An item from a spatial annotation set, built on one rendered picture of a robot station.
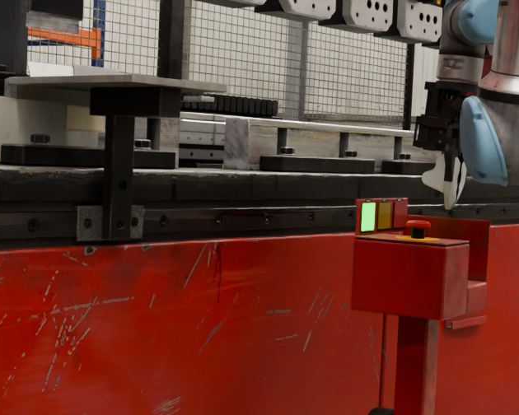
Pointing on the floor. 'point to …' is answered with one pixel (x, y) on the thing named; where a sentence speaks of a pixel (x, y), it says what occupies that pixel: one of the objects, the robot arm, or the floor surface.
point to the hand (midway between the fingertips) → (453, 202)
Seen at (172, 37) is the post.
